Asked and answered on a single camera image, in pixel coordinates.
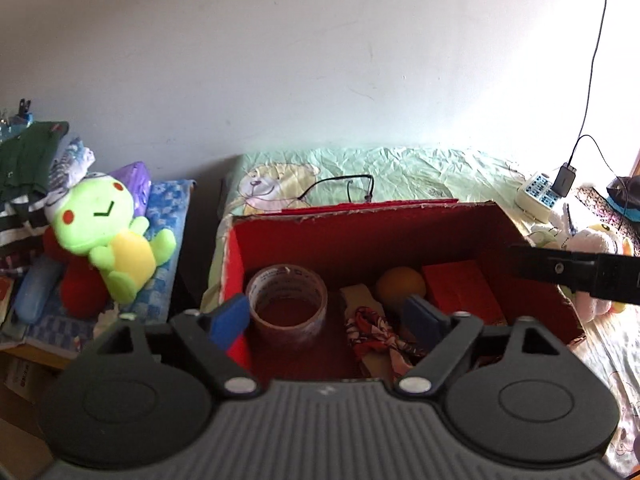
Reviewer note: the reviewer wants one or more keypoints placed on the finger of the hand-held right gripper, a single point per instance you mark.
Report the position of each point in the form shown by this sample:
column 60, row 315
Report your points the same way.
column 575, row 270

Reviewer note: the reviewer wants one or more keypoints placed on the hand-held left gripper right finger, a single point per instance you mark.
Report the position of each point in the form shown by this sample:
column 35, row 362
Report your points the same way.
column 422, row 317

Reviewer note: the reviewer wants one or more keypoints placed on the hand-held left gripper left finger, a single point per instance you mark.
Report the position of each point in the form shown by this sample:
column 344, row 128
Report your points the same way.
column 230, row 320

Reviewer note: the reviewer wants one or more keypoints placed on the orange gourd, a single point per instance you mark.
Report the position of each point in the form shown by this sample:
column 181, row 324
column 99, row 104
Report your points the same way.
column 400, row 282

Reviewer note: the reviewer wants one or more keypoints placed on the small red gift box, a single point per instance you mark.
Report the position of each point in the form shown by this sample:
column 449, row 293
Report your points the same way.
column 460, row 290

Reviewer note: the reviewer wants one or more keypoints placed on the red and white patterned cloth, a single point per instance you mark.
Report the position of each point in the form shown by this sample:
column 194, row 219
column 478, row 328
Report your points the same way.
column 372, row 332

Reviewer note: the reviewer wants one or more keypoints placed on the clear tape roll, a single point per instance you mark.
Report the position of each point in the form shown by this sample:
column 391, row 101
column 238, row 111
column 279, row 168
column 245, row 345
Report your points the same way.
column 287, row 322

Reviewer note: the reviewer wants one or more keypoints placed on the red cardboard box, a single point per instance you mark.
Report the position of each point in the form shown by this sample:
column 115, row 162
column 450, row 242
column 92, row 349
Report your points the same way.
column 350, row 235

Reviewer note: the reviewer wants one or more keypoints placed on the white and pink plush toy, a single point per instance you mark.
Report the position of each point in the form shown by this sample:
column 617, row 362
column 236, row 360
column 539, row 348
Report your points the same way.
column 595, row 245

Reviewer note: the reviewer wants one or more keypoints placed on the beige card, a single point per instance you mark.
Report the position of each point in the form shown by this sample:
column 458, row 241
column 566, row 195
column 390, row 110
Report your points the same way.
column 357, row 300

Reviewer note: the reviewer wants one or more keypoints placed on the white power strip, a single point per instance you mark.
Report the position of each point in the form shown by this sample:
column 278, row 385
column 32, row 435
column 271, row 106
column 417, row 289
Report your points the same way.
column 537, row 195

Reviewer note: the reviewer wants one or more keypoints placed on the black bag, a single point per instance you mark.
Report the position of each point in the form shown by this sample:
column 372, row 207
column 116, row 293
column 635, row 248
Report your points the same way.
column 625, row 192

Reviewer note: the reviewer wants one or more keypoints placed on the blue checkered cloth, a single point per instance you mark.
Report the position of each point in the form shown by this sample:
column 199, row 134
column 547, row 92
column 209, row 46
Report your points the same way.
column 170, row 210

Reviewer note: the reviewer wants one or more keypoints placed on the red plush toy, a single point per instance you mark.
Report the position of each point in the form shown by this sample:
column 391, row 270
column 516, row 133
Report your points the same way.
column 80, row 285

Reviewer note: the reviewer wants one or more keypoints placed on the purple bag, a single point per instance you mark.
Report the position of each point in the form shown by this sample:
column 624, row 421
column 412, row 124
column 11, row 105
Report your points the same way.
column 135, row 180

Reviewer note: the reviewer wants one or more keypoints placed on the green frog plush toy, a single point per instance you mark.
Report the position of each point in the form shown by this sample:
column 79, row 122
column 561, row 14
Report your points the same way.
column 100, row 210

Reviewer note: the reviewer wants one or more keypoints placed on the blue denim garment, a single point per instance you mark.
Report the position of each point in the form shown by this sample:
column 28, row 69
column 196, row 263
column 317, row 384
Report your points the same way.
column 37, row 290

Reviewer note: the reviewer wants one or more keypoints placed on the brown cardboard box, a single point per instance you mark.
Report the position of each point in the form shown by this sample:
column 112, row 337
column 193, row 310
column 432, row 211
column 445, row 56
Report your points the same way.
column 20, row 390

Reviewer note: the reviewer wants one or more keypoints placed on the blue and white striped cloth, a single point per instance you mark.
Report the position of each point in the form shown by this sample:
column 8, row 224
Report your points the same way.
column 70, row 162

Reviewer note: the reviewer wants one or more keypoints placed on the black and white striped garment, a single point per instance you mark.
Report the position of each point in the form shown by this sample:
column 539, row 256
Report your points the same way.
column 15, row 225

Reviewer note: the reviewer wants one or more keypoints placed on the dark green garment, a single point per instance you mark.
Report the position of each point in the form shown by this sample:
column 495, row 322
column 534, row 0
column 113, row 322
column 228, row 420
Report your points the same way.
column 30, row 155

